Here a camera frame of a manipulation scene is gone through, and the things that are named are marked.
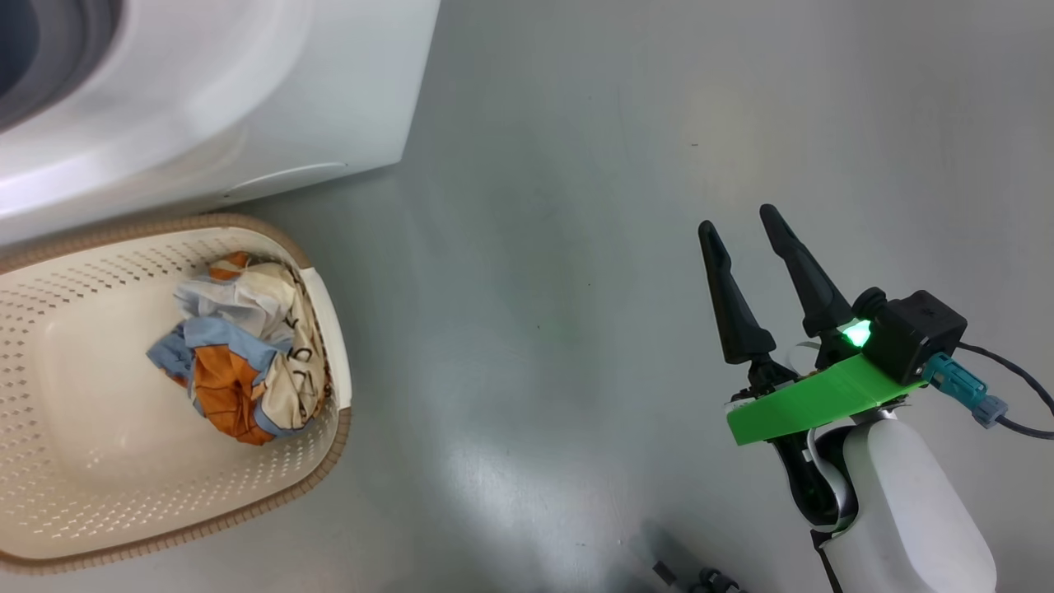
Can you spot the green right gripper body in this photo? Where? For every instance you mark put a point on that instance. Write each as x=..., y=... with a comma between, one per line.
x=823, y=399

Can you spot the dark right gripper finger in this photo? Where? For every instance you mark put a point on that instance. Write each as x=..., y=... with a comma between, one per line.
x=733, y=305
x=811, y=284

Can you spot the orange cream blue garment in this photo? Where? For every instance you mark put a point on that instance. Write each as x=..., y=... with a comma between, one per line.
x=239, y=354

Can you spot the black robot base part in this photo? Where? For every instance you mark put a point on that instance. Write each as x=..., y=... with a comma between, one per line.
x=716, y=583

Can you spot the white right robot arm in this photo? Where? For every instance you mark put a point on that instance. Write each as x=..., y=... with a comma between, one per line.
x=906, y=511

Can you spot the white front-load washing machine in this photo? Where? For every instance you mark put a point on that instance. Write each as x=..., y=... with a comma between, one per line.
x=247, y=99

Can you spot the cream perforated laundry basket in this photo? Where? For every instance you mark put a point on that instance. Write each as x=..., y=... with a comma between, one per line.
x=74, y=371

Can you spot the grey rubber door seal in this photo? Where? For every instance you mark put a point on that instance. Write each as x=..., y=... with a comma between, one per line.
x=78, y=49

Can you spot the round white filter cover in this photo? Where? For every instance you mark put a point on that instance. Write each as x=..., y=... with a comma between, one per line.
x=288, y=177

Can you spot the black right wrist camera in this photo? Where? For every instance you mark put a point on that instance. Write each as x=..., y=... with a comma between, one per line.
x=914, y=333

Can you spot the teal right camera connector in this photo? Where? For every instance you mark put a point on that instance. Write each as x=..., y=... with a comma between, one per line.
x=959, y=385

